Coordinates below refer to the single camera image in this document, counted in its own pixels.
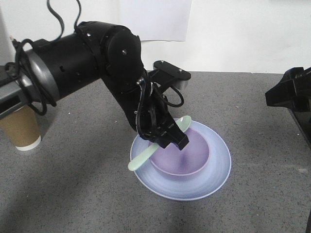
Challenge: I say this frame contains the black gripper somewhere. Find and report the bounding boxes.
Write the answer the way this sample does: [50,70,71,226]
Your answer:
[136,106,189,150]

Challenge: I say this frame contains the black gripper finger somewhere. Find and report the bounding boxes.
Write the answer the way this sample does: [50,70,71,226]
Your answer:
[265,67,311,145]

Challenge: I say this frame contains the mint green plastic spoon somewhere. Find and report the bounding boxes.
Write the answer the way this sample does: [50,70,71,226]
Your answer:
[128,116,191,171]

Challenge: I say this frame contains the purple plastic bowl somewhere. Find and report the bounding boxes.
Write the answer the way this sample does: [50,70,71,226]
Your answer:
[150,128,209,180]

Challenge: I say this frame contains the brown paper cup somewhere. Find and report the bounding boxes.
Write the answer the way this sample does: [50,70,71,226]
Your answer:
[0,105,41,151]

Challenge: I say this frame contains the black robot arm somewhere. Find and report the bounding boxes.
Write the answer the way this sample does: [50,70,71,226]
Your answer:
[15,21,191,149]

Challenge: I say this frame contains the blue plastic plate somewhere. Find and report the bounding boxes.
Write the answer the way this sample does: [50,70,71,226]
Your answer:
[134,120,231,201]

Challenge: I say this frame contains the white paper sheet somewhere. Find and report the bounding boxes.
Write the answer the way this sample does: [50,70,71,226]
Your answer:
[120,0,192,41]

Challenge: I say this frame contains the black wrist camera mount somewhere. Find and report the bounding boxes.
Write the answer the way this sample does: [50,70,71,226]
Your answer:
[148,60,191,93]

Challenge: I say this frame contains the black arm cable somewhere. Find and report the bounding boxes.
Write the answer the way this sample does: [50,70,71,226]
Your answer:
[4,0,82,117]

